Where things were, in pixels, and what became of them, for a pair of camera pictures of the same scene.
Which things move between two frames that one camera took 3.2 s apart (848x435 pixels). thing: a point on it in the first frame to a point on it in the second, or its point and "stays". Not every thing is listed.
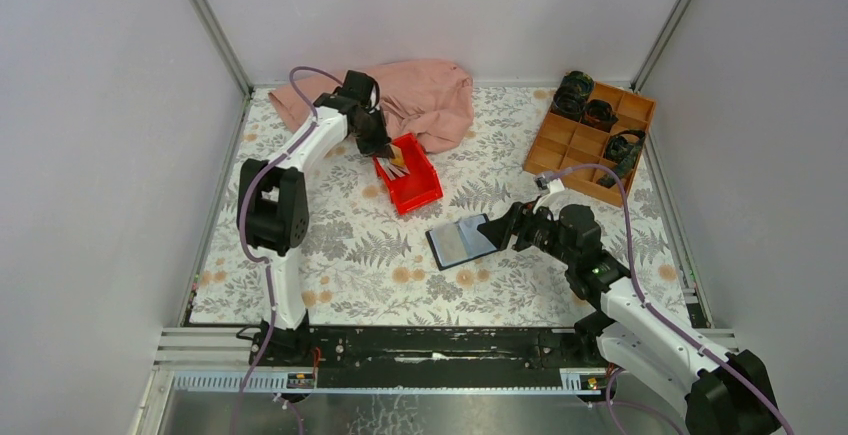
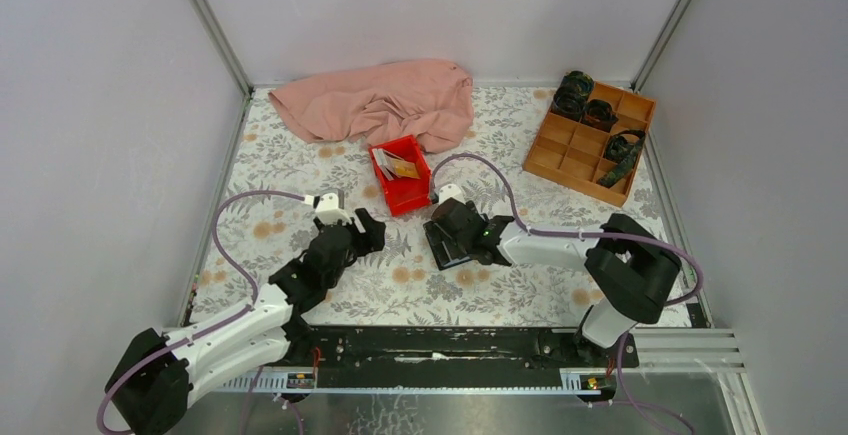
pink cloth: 425,104 stays
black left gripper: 378,145 to 372,240
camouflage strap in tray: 622,148 stays
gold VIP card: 398,157 to 405,169
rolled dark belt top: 572,94 stays
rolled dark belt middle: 599,114 stays
